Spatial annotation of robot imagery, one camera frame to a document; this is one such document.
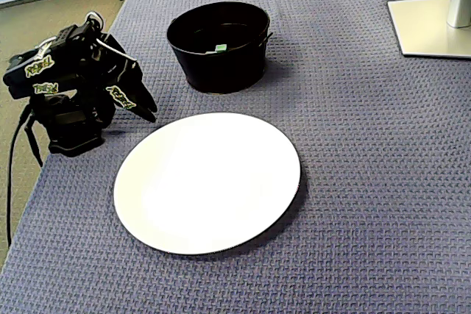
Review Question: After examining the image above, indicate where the white red servo wire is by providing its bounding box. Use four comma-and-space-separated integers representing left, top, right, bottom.
94, 37, 138, 63

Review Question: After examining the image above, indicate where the white round plate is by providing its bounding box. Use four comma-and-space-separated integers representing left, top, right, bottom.
113, 111, 302, 256

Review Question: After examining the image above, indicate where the blue woven table cloth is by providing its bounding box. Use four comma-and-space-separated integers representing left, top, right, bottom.
0, 0, 471, 314

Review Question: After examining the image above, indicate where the white monitor stand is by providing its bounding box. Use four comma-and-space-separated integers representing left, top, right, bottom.
386, 0, 471, 60

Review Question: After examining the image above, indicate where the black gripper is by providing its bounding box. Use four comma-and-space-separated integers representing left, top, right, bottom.
86, 33, 159, 124

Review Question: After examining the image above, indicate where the thick black cable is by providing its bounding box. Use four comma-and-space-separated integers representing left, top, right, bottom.
5, 104, 34, 249

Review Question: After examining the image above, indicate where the black metal bucket container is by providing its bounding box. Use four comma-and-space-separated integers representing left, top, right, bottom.
166, 0, 274, 95

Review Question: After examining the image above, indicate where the thin black cable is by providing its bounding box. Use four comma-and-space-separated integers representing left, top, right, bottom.
24, 122, 45, 168

